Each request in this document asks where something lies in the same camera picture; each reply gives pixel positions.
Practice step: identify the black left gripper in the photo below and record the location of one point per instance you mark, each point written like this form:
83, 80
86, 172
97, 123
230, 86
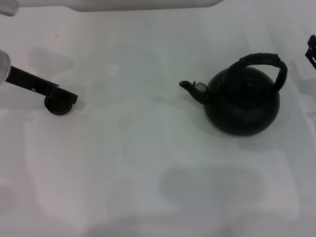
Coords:
29, 80

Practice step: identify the black round teapot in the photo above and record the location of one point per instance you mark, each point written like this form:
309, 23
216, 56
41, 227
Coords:
242, 113

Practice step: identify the small dark brown teacup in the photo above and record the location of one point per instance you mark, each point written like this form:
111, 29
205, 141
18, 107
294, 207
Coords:
59, 108

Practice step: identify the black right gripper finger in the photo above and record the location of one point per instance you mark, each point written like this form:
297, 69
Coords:
312, 55
313, 40

